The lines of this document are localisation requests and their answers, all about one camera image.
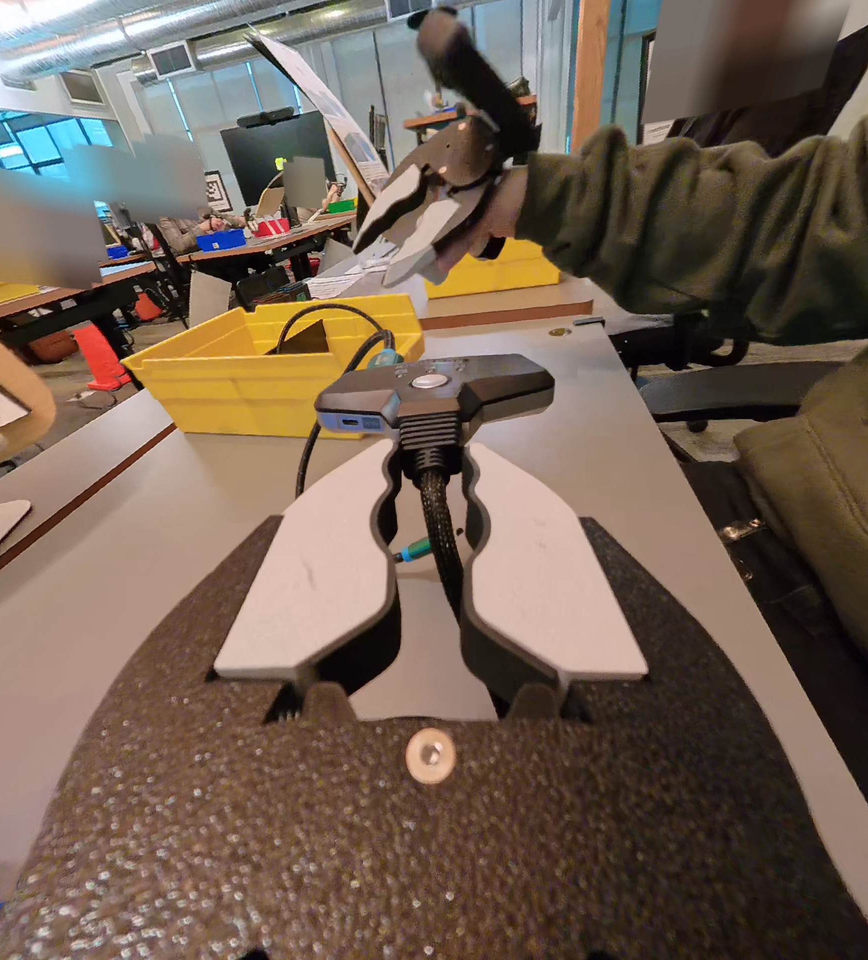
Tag black braided cable green plug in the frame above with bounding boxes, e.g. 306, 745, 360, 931
340, 330, 409, 380
295, 423, 435, 568

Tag silver ceiling duct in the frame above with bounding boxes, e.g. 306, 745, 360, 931
0, 0, 405, 65

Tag tilted document board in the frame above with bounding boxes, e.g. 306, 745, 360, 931
245, 28, 392, 205

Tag wall air vent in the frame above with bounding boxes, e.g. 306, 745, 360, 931
147, 41, 197, 78

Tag wooden post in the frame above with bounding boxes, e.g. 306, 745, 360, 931
570, 0, 612, 156

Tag person's right forearm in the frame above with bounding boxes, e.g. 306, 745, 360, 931
515, 101, 868, 346

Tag person's black trousers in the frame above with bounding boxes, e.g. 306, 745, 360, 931
685, 457, 868, 924

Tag wooden background desk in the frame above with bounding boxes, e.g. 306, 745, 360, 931
179, 211, 360, 280

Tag person's right hand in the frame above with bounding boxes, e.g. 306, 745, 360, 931
426, 165, 530, 286

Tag green hoodie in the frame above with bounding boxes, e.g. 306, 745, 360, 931
734, 300, 868, 654

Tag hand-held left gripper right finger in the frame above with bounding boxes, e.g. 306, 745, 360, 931
460, 441, 650, 688

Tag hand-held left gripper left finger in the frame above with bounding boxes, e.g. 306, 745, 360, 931
212, 438, 405, 697

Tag thin black cable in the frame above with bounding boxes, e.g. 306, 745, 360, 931
275, 300, 395, 355

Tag black adapter hub with cable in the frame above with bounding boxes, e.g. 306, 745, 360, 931
314, 352, 557, 624

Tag grey flat panel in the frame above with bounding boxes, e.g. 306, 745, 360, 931
188, 270, 232, 328

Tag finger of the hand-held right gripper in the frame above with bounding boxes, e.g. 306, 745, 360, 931
350, 165, 433, 256
382, 195, 473, 288

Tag wooden document board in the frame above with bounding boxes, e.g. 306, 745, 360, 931
0, 300, 58, 485

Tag grey desk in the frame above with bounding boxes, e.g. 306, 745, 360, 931
0, 315, 868, 960

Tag orange traffic cone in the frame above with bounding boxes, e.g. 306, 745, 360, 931
72, 324, 135, 392

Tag black monitor screen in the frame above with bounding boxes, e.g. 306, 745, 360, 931
220, 111, 338, 208

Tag black office chair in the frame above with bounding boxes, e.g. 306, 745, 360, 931
606, 311, 848, 435

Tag loose paper sheets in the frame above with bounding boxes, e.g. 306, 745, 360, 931
306, 253, 399, 301

